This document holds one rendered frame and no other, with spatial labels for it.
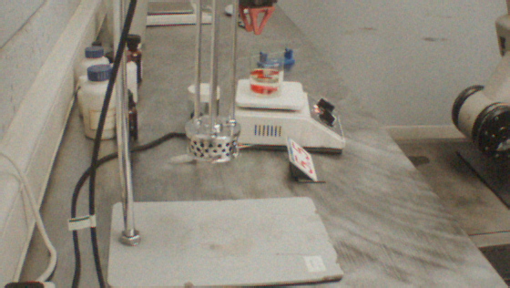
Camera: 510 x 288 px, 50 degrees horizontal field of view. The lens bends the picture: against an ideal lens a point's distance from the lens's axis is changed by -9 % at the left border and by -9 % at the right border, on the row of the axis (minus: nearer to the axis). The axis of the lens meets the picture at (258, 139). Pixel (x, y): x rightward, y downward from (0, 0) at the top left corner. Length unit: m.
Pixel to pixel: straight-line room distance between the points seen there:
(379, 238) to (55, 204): 0.48
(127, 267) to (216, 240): 0.13
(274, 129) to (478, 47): 2.09
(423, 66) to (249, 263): 2.24
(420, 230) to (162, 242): 0.37
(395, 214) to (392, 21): 1.93
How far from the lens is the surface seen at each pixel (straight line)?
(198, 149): 0.70
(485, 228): 1.69
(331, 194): 0.93
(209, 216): 0.84
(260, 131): 1.03
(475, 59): 3.03
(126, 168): 0.73
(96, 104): 1.07
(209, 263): 0.75
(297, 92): 1.08
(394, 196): 0.95
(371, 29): 2.73
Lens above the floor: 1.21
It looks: 25 degrees down
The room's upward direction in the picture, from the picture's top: 3 degrees clockwise
